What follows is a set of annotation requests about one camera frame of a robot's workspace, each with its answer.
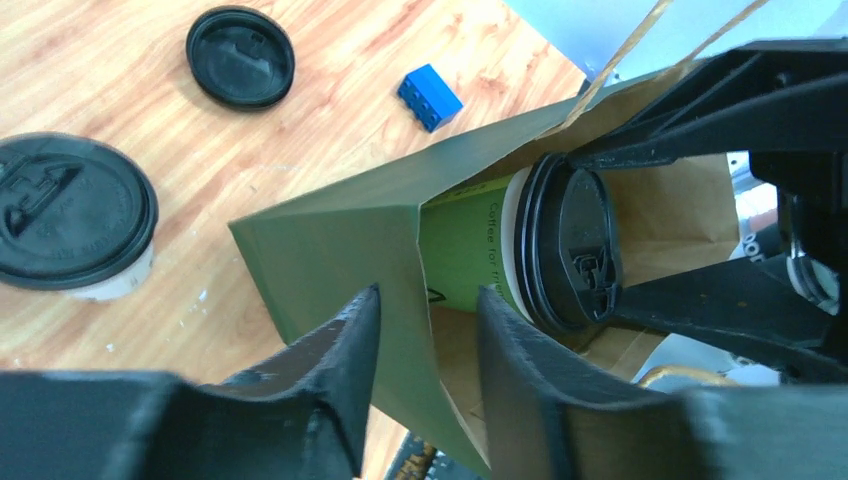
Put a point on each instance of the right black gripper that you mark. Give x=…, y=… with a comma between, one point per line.
x=785, y=101

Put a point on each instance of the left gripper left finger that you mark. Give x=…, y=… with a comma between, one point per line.
x=300, y=414

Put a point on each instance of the green paper coffee cup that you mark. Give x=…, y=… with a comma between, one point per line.
x=467, y=240

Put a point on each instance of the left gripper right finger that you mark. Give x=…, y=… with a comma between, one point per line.
x=550, y=414

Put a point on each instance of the green paper bag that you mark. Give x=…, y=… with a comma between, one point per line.
x=312, y=253

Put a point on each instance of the white paper coffee cup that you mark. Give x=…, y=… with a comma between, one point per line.
x=121, y=284

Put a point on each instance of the blue toy brick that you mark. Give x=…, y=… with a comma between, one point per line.
x=426, y=94

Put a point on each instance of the black plastic cup lid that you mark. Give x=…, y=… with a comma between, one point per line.
x=75, y=212

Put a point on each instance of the stack of black lids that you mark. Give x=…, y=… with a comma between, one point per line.
x=240, y=58

